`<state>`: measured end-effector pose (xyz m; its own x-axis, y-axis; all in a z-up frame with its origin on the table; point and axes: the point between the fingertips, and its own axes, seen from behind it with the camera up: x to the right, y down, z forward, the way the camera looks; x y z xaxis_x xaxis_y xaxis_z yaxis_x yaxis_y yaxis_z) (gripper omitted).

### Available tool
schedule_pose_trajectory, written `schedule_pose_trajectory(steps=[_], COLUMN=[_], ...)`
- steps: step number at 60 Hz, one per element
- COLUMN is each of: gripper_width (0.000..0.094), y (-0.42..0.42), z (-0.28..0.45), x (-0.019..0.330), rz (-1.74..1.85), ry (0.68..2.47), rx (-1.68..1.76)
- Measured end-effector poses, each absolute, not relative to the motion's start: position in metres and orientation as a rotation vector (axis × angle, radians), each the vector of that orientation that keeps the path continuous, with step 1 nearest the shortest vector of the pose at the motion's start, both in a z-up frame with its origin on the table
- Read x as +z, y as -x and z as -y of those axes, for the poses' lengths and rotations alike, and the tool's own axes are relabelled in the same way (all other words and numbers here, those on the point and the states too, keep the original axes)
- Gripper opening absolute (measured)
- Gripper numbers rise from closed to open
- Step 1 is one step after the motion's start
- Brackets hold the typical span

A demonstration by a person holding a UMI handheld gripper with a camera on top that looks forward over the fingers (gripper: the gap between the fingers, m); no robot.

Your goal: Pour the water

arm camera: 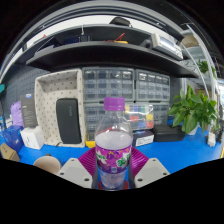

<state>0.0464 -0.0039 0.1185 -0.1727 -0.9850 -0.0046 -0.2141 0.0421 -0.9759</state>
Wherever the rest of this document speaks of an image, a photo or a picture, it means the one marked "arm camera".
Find clear organizer box, coloured parts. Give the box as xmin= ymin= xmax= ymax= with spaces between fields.
xmin=123 ymin=102 xmax=156 ymax=132

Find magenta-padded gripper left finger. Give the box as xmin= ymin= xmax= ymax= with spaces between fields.
xmin=57 ymin=147 xmax=100 ymax=190

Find white wire rack shelf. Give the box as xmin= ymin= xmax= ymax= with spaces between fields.
xmin=180 ymin=23 xmax=224 ymax=101

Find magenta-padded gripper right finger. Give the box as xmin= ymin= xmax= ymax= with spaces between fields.
xmin=129 ymin=147 xmax=171 ymax=189

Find dark grey upright box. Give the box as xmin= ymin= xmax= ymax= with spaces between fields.
xmin=20 ymin=94 xmax=39 ymax=129

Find flat black box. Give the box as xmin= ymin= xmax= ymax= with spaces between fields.
xmin=152 ymin=124 xmax=187 ymax=144

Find brown cardboard box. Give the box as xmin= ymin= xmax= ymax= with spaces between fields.
xmin=0 ymin=142 xmax=21 ymax=163

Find white dotted storage bin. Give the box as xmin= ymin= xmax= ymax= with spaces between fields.
xmin=34 ymin=68 xmax=87 ymax=149

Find clear bottle with purple cap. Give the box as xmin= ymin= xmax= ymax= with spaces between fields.
xmin=94 ymin=96 xmax=135 ymax=191

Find grey small-parts drawer cabinet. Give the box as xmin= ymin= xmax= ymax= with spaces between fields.
xmin=134 ymin=68 xmax=172 ymax=127
xmin=81 ymin=66 xmax=136 ymax=135

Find flat round red coaster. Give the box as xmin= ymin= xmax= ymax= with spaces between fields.
xmin=90 ymin=179 xmax=131 ymax=191

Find dark overhead shelf unit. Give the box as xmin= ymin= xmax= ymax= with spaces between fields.
xmin=0 ymin=13 xmax=202 ymax=80

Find yellow multimeter with red leads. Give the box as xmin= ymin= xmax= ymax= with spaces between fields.
xmin=84 ymin=131 xmax=98 ymax=149

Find black box with white label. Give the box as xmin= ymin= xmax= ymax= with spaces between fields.
xmin=131 ymin=128 xmax=156 ymax=148

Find purple plastic bag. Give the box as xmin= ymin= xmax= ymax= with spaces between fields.
xmin=9 ymin=100 xmax=25 ymax=128

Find beige ceramic cup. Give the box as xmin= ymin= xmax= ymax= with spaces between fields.
xmin=32 ymin=155 xmax=62 ymax=176

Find green potted plant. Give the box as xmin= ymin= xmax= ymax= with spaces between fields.
xmin=167 ymin=83 xmax=221 ymax=136

